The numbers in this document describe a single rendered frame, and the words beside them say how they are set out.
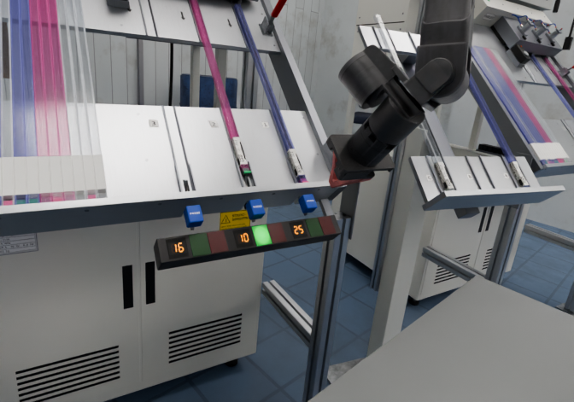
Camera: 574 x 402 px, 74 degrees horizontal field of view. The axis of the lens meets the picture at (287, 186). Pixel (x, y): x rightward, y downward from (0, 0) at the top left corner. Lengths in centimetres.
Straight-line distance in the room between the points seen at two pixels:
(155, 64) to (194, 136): 343
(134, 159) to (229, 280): 57
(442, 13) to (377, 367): 43
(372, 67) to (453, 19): 11
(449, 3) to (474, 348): 44
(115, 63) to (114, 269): 312
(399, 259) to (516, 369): 55
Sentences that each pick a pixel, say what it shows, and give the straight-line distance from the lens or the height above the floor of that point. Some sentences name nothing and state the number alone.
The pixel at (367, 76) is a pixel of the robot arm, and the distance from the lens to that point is 54.
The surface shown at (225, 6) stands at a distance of 103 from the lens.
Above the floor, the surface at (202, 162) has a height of 77.
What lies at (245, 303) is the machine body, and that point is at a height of 26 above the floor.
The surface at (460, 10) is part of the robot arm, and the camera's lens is 54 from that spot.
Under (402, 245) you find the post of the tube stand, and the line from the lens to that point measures 107.
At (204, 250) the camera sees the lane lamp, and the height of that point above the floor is 65.
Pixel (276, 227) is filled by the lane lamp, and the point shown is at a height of 67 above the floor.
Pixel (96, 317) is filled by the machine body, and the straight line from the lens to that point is 107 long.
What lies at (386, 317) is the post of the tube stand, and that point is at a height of 29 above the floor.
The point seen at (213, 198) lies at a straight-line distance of 64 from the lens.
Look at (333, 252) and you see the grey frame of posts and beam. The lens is 85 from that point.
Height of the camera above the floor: 93
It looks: 17 degrees down
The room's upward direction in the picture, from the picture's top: 6 degrees clockwise
